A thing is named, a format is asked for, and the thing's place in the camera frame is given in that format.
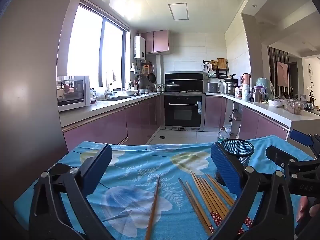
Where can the white water heater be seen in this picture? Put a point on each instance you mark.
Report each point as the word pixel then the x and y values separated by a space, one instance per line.
pixel 139 47

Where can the grey refrigerator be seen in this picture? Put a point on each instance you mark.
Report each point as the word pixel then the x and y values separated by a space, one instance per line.
pixel 30 80

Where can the kitchen window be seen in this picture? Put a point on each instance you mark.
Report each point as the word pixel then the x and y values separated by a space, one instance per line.
pixel 85 42

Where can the person's right hand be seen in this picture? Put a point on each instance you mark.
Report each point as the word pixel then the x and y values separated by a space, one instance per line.
pixel 302 210

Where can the square ceiling light panel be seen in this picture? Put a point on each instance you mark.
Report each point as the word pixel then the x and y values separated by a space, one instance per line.
pixel 178 11

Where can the black range hood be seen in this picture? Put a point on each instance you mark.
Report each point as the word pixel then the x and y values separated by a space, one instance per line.
pixel 190 76

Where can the white bowl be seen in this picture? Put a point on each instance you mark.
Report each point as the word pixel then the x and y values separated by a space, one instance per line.
pixel 275 103

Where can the clear plastic food container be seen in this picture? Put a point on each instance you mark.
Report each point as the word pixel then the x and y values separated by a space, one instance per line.
pixel 294 108

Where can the wooden cutting board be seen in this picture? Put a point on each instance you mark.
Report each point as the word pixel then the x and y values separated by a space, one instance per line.
pixel 221 63

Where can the pale green bag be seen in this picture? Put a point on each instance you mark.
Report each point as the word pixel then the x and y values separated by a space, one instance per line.
pixel 267 86

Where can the steel flask with purple lid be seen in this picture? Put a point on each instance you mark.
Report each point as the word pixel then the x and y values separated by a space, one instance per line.
pixel 257 96

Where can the white microwave oven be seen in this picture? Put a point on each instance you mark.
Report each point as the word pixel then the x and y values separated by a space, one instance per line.
pixel 72 92

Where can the bunch of wooden chopsticks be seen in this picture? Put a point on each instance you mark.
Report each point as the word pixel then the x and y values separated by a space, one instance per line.
pixel 200 200

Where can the black mesh utensil holder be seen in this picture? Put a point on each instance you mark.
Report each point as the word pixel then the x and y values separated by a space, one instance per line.
pixel 240 150

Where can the steel steamer pot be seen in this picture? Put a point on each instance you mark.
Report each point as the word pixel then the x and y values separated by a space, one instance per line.
pixel 230 87

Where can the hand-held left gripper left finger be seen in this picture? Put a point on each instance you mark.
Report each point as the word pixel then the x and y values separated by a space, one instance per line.
pixel 98 170

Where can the wall clock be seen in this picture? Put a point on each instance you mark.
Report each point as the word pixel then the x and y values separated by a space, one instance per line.
pixel 310 70

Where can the blue floral tablecloth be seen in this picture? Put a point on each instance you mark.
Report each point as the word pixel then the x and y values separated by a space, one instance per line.
pixel 140 160

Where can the red-tipped wooden chopstick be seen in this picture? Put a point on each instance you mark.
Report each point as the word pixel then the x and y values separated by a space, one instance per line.
pixel 153 205

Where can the black wall rack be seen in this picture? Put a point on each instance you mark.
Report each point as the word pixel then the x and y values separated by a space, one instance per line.
pixel 222 73

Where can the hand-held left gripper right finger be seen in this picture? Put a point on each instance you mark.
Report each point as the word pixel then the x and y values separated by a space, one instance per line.
pixel 225 165

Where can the pink wall painting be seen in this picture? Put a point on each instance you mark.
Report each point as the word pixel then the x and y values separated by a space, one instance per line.
pixel 282 73

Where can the plastic cooking oil bottle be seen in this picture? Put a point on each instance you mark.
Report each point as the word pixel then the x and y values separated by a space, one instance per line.
pixel 222 135

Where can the white bottle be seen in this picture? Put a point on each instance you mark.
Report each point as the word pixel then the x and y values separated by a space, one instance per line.
pixel 246 92

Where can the pink upper wall cabinet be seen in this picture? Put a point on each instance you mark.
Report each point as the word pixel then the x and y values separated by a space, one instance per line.
pixel 156 41

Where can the black hanging frying pan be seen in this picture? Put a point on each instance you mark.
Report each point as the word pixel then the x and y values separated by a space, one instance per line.
pixel 152 78

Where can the pink lower kitchen cabinets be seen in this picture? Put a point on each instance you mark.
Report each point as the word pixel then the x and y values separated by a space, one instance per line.
pixel 105 127
pixel 250 122

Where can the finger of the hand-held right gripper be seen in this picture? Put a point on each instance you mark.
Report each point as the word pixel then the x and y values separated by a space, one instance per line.
pixel 302 138
pixel 280 155

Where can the white kitchen countertop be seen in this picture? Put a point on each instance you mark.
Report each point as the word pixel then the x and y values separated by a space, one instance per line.
pixel 270 111
pixel 82 111

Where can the pink electric kettle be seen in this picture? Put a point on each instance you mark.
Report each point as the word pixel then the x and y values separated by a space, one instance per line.
pixel 246 78

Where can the black wok with lid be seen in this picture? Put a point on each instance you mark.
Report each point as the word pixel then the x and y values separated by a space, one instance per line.
pixel 172 87

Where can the black built-in oven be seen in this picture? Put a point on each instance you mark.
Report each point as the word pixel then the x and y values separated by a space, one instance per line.
pixel 183 112

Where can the steel kitchen sink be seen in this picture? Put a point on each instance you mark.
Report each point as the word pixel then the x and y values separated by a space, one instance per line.
pixel 120 98

